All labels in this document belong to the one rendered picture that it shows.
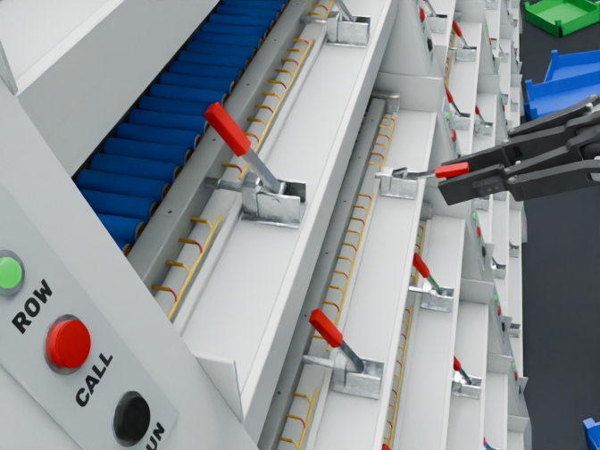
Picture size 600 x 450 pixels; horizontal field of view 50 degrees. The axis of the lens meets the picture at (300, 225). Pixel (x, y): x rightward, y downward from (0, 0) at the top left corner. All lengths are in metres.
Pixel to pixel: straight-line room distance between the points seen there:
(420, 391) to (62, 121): 0.60
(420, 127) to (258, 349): 0.55
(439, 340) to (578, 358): 0.87
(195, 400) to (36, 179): 0.12
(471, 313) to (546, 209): 1.01
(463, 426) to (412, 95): 0.47
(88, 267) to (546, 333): 1.54
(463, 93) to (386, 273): 0.71
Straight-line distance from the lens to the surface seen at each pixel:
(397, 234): 0.69
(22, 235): 0.22
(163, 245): 0.39
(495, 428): 1.20
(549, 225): 2.01
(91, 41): 0.27
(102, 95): 0.28
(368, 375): 0.56
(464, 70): 1.39
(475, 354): 1.05
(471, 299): 1.11
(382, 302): 0.62
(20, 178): 0.23
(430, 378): 0.79
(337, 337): 0.52
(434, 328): 0.84
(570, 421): 1.57
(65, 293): 0.23
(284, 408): 0.52
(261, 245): 0.41
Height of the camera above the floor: 1.30
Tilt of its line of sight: 34 degrees down
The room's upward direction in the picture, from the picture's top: 25 degrees counter-clockwise
